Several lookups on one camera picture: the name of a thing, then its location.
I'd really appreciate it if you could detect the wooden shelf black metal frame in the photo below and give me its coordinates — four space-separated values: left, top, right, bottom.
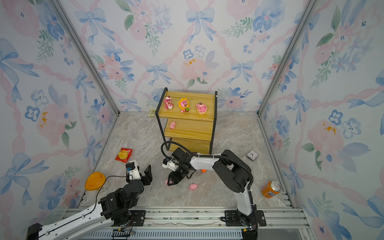
155 88 218 154

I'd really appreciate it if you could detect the pink bear yellow flower figure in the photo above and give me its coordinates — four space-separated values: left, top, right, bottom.
178 98 190 113

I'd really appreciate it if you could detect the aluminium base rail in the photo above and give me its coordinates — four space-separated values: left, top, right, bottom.
79 207 315 240

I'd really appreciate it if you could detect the pink bear strawberry hat figure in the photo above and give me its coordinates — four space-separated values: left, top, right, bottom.
164 96 174 110

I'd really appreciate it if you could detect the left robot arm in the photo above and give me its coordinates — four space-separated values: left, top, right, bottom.
26 165 153 240

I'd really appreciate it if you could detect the orange can right side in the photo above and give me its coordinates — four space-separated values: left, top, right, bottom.
262 181 282 199

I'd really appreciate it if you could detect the small white alarm clock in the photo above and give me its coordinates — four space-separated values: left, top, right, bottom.
247 151 259 161

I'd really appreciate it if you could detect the orange bowl left side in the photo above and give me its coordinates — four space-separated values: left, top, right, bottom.
85 172 106 191

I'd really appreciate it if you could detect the small green packet by wall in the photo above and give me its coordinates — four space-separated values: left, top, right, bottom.
148 109 156 117

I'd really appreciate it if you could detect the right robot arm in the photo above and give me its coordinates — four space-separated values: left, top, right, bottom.
162 148 257 227

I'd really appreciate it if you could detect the pink pig on middle shelf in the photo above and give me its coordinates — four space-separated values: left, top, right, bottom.
169 121 176 130

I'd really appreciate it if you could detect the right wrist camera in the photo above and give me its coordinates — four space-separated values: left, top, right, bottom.
162 158 178 172

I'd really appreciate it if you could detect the red yellow snack packet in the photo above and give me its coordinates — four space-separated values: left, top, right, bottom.
115 148 133 164

